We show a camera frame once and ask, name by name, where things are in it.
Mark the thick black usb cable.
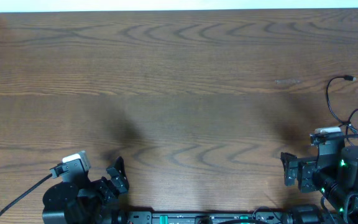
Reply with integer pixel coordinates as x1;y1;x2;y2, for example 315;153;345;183
325;75;358;138

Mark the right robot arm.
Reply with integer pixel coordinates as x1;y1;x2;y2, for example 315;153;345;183
280;135;358;223

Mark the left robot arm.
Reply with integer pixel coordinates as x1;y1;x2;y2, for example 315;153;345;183
42;151;129;224

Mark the clear tape patch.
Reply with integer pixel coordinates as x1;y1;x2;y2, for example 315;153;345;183
275;79;301;85

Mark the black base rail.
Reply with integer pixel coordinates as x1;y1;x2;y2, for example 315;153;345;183
126;210;282;224

